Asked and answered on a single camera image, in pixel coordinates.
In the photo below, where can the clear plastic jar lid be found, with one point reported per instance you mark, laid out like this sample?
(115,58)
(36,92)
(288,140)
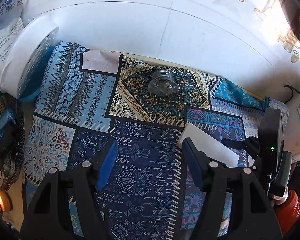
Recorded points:
(162,83)

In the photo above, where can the person right hand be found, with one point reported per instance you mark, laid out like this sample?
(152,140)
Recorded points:
(280,200)

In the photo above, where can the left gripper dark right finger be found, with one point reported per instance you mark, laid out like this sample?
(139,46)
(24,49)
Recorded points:
(198,164)

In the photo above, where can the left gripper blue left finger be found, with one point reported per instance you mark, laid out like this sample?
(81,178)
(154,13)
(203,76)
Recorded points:
(103,164)

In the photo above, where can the patchwork blue table mat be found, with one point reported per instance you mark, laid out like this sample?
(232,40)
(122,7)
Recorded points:
(90,96)

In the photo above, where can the white paper box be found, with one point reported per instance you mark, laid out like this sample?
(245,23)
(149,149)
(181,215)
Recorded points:
(207,144)

